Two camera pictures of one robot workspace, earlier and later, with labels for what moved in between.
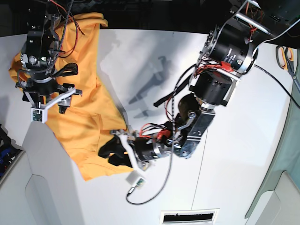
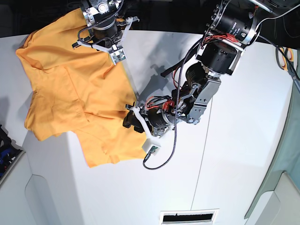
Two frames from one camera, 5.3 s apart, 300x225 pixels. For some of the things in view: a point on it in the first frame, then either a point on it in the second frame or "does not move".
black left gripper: x=50 y=88 -> x=104 y=27
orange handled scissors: x=284 y=57 does not move
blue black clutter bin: x=10 y=153 does not move
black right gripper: x=146 y=148 -> x=159 y=120
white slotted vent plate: x=205 y=216 does not move
